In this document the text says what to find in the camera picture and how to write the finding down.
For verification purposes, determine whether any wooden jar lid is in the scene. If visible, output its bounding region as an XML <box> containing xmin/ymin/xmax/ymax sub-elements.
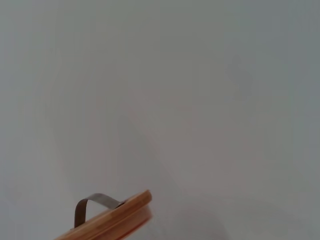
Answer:
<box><xmin>53</xmin><ymin>189</ymin><xmax>153</xmax><ymax>240</ymax></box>

